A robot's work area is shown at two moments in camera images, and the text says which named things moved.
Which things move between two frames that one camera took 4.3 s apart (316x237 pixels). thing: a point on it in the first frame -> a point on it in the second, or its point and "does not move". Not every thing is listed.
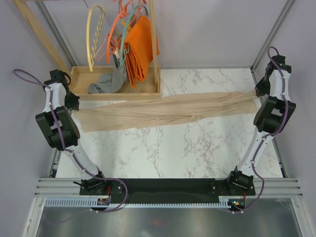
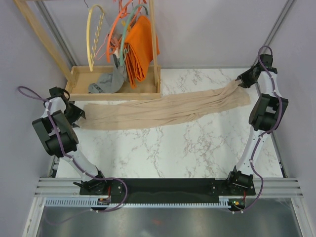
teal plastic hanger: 122,40 does not move
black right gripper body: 263,86 -> 247,79
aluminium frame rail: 63,187 does not move
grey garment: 110,83 does not move
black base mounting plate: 168,191 does not move
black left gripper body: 71,101 -> 72,113
